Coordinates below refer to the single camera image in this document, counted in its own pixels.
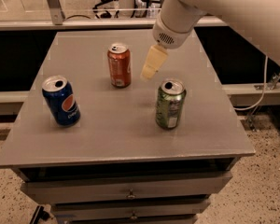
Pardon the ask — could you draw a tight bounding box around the top grey drawer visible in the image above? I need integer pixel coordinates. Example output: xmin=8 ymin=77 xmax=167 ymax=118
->
xmin=21 ymin=171 xmax=232 ymax=204

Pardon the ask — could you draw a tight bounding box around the orange-red soda can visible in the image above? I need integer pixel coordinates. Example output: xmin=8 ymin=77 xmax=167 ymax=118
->
xmin=107 ymin=43 xmax=132 ymax=88

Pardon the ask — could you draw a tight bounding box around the grey drawer cabinet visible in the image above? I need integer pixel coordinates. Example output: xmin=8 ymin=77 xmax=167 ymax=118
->
xmin=0 ymin=30 xmax=254 ymax=224

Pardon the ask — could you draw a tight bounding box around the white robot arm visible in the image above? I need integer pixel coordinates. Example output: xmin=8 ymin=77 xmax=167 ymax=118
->
xmin=141 ymin=0 xmax=280 ymax=80

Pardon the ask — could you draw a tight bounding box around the blue Pepsi can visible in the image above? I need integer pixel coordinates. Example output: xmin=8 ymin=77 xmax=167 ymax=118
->
xmin=42 ymin=75 xmax=80 ymax=127

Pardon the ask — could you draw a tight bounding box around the grey metal rail frame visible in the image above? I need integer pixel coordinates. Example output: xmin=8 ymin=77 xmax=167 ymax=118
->
xmin=0 ymin=0 xmax=228 ymax=32

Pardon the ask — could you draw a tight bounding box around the green soda can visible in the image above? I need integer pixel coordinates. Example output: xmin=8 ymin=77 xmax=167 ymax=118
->
xmin=156 ymin=78 xmax=187 ymax=130

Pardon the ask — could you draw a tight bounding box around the grey drawer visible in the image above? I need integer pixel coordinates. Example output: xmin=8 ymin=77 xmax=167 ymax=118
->
xmin=21 ymin=171 xmax=232 ymax=204
xmin=51 ymin=199 xmax=210 ymax=221

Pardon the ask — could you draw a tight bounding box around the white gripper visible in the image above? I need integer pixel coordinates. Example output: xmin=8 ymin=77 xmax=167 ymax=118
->
xmin=140 ymin=0 xmax=205 ymax=80

